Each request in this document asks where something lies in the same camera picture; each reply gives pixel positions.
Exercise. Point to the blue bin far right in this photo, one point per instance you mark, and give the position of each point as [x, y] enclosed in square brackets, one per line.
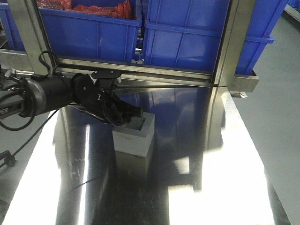
[265, 16]

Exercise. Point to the blue bin centre rack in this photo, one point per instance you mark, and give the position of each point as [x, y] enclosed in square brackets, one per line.
[183, 33]

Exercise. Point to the gray hollow cube base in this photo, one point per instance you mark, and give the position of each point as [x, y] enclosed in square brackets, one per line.
[136, 136]

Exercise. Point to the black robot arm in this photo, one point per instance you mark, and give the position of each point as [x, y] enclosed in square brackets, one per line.
[39, 94]

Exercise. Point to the red mesh bags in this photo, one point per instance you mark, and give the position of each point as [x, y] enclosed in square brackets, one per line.
[121, 10]

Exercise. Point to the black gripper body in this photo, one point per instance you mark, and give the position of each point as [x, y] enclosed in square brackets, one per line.
[95, 101]

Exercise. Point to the stainless steel rack frame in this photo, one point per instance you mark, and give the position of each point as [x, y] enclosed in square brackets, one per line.
[31, 28]

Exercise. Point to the blue bin far left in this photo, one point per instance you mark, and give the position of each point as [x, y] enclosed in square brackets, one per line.
[13, 36]

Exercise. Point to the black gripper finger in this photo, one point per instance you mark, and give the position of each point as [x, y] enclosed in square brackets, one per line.
[127, 111]

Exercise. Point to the blue bin with red contents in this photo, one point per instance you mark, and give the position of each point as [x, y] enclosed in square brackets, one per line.
[81, 35]

